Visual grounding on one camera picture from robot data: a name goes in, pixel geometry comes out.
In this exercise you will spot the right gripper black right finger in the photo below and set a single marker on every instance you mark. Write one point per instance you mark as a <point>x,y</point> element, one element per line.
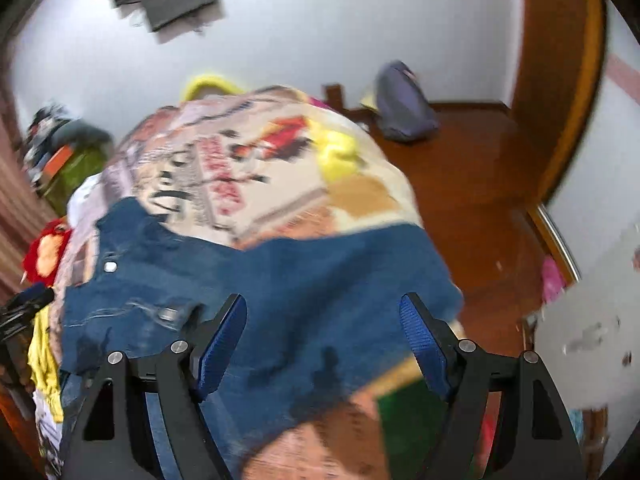
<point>534,438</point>

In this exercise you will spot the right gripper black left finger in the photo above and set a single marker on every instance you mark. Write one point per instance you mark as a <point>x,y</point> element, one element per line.
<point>112,437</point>

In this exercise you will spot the blue denim jacket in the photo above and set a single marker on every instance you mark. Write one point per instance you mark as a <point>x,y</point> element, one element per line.
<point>322,317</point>

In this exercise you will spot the red plush toy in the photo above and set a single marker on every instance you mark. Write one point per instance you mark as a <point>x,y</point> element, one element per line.
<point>44,255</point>

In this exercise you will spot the striped brown curtain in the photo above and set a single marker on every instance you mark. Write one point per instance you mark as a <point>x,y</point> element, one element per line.
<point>23,214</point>

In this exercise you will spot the white peeling cabinet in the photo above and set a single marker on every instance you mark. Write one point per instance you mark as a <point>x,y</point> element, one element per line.
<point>589,337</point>

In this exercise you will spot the orange box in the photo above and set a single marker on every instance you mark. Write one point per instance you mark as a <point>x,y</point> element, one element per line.
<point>55,164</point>

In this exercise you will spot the green storage box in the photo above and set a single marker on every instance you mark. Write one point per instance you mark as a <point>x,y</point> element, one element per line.
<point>85,162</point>

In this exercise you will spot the dark grey bag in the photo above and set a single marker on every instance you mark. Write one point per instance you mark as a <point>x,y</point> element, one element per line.
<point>81,133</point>

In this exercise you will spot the printed comic pattern bedsheet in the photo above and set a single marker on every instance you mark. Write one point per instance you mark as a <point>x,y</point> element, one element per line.
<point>236,171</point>

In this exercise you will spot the yellow pillow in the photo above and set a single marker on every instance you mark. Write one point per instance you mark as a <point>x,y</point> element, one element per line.
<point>209,83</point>

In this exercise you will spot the purple backpack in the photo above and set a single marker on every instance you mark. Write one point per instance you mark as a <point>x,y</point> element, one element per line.
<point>404,114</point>

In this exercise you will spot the brown wooden door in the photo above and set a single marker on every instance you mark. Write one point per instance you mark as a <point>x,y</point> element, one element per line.
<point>562,55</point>

